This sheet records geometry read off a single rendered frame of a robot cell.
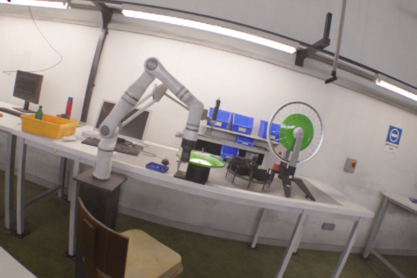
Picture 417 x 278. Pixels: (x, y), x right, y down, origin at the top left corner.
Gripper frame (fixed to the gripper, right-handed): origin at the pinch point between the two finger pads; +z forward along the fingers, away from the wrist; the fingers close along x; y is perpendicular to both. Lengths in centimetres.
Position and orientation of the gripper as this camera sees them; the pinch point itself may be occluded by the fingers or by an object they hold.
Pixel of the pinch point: (178, 170)
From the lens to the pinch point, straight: 120.7
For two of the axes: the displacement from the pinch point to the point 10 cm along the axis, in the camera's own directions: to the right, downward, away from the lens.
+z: -2.3, 9.7, 0.7
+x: -0.1, -0.8, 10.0
